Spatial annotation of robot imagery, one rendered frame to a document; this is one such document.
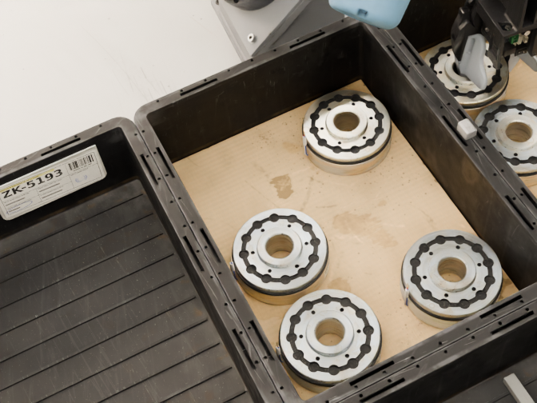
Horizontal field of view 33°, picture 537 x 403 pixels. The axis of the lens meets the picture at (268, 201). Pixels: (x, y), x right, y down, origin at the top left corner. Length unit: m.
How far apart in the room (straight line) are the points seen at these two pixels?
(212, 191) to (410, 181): 0.23
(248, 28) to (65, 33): 0.32
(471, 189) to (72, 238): 0.45
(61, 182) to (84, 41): 0.43
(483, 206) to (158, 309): 0.36
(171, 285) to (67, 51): 0.53
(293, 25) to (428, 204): 0.34
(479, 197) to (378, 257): 0.13
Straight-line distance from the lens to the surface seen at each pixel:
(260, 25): 1.24
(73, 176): 1.04
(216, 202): 1.04
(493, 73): 1.11
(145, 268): 1.02
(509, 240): 0.96
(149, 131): 0.99
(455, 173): 1.00
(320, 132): 1.05
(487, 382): 0.95
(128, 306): 1.00
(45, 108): 1.36
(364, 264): 0.99
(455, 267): 0.98
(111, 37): 1.42
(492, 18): 1.00
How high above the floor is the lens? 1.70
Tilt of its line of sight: 57 degrees down
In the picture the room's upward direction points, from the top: 9 degrees counter-clockwise
